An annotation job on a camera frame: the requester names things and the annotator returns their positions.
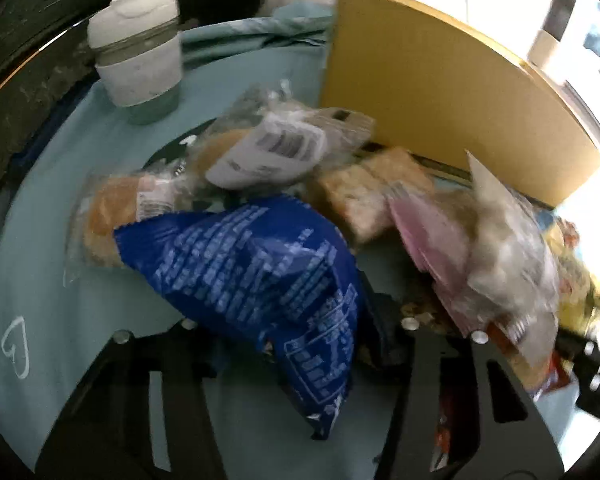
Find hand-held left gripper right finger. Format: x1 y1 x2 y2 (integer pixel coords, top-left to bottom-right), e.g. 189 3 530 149
360 270 553 480

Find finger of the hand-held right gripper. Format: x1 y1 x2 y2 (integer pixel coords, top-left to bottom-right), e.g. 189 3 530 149
560 332 600 413

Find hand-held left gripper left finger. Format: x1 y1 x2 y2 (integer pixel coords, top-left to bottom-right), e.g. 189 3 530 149
35 320 231 480

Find yellow snack packet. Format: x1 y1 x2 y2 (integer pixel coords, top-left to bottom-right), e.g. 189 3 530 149
542 212 600 333

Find blue snack bag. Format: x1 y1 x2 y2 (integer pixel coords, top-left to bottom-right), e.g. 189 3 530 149
112 195 363 441

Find pink biscuit packet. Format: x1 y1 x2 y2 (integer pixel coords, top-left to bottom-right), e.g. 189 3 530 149
387 150 563 366

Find bun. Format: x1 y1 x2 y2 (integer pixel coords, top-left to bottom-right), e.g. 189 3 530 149
65 170 191 271

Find bread slices orange packet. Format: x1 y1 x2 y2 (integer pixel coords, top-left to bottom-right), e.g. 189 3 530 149
307 147 436 246

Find round pastry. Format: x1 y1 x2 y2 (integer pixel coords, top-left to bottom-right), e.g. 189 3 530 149
180 80 376 196

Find yellow cardboard box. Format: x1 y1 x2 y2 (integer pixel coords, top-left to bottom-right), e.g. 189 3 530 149
319 0 600 208

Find teal printed tablecloth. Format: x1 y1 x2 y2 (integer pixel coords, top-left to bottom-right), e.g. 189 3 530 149
0 2 596 480

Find white lidded cup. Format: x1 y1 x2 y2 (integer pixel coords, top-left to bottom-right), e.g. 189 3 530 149
86 0 183 126

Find framed lotus painting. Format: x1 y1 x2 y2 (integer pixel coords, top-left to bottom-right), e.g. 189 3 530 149
527 0 600 156

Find dark carved wooden bench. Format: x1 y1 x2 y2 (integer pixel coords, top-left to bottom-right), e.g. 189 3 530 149
0 0 281 241

